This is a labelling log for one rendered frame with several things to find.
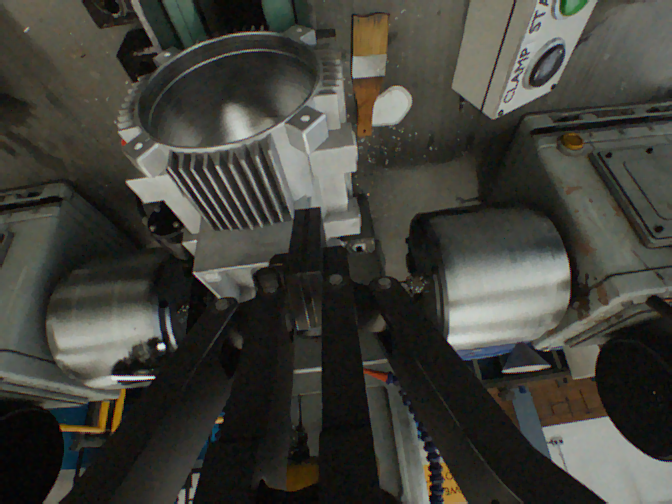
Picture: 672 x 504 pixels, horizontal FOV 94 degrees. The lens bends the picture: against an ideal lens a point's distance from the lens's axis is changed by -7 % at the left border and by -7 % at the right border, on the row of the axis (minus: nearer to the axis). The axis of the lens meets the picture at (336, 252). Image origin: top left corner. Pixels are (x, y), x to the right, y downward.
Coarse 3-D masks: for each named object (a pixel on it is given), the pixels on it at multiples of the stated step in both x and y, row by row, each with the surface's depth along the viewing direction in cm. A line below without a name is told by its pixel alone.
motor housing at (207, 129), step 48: (192, 48) 30; (240, 48) 32; (288, 48) 31; (144, 96) 28; (192, 96) 33; (240, 96) 36; (288, 96) 36; (336, 96) 25; (192, 144) 35; (240, 144) 23; (288, 144) 25; (192, 192) 26; (240, 192) 27; (288, 192) 28; (336, 192) 33
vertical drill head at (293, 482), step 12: (300, 396) 61; (300, 408) 60; (300, 420) 58; (300, 432) 57; (288, 444) 48; (300, 444) 56; (288, 456) 47; (300, 456) 55; (312, 456) 54; (288, 468) 44; (300, 468) 44; (312, 468) 43; (288, 480) 43; (300, 480) 43; (312, 480) 43
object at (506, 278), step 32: (416, 224) 57; (448, 224) 52; (480, 224) 51; (512, 224) 50; (544, 224) 51; (416, 256) 61; (448, 256) 49; (480, 256) 48; (512, 256) 48; (544, 256) 48; (416, 288) 54; (448, 288) 48; (480, 288) 48; (512, 288) 48; (544, 288) 48; (448, 320) 49; (480, 320) 49; (512, 320) 49; (544, 320) 50
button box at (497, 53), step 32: (480, 0) 21; (512, 0) 19; (544, 0) 18; (480, 32) 22; (512, 32) 20; (544, 32) 20; (576, 32) 22; (480, 64) 23; (512, 64) 21; (480, 96) 25; (512, 96) 24
